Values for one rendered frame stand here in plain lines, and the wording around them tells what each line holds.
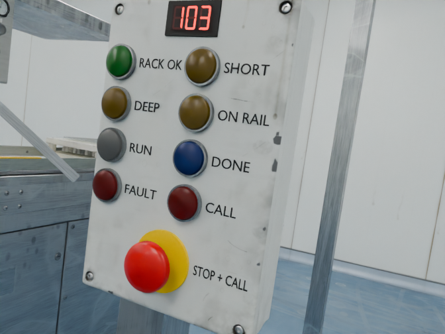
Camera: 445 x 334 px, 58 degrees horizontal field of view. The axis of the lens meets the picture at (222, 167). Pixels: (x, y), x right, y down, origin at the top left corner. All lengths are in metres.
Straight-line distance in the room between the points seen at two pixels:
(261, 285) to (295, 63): 0.17
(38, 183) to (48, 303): 0.41
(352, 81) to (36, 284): 1.20
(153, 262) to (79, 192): 0.99
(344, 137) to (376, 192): 2.41
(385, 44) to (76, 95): 3.39
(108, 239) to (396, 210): 3.57
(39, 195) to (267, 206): 0.95
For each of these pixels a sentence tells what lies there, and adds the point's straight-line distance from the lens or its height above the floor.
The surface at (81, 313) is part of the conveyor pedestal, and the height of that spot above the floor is 0.43.
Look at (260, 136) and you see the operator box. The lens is 0.29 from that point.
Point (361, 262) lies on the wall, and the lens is 3.94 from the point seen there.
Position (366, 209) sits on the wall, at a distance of 3.85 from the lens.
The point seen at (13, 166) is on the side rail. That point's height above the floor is 0.96.
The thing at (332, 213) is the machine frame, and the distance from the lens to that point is 1.47.
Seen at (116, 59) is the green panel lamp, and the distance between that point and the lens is 0.36.
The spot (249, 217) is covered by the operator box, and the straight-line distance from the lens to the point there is 0.30.
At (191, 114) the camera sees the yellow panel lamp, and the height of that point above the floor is 1.12.
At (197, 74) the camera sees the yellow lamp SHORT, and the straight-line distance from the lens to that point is 0.31.
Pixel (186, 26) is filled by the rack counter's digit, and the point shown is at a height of 1.18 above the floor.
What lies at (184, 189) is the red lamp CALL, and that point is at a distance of 0.32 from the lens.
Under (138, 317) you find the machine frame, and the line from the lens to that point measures 0.45.
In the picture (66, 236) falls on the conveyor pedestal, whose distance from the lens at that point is 1.37.
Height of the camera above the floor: 1.10
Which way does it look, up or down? 5 degrees down
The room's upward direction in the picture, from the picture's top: 8 degrees clockwise
